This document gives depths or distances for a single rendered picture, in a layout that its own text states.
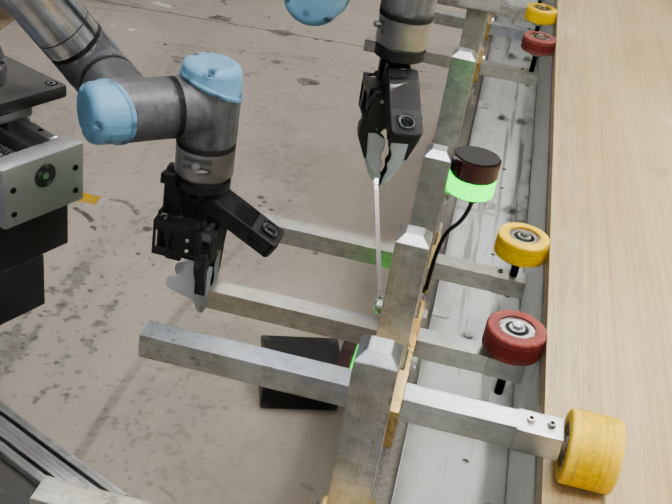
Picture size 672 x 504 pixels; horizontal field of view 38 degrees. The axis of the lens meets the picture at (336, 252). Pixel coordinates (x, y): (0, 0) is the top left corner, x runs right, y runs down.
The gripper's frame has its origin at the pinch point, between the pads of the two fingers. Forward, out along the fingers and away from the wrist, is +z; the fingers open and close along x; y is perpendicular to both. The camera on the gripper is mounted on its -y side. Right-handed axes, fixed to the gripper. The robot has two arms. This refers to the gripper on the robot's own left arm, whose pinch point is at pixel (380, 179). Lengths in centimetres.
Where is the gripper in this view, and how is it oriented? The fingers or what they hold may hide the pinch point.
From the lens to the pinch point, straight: 143.3
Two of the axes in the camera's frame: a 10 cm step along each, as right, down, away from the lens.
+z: -1.4, 8.4, 5.2
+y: -1.4, -5.4, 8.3
